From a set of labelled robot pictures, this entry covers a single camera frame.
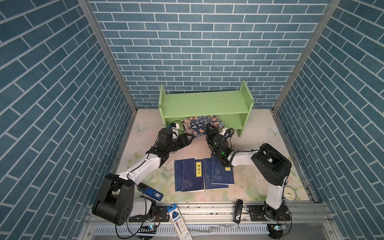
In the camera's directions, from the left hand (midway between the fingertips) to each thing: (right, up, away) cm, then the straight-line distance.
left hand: (192, 138), depth 83 cm
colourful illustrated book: (+2, +7, +7) cm, 10 cm away
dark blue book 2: (-9, -17, +7) cm, 21 cm away
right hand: (+7, +8, +4) cm, 11 cm away
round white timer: (+51, -28, -6) cm, 59 cm away
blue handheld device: (-22, -28, -5) cm, 36 cm away
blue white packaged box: (-4, -41, -14) cm, 43 cm away
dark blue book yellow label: (0, -22, +2) cm, 22 cm away
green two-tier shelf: (+23, +18, +1) cm, 29 cm away
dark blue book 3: (+9, -22, +3) cm, 24 cm away
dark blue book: (+16, -21, +3) cm, 27 cm away
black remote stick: (+24, -34, -10) cm, 43 cm away
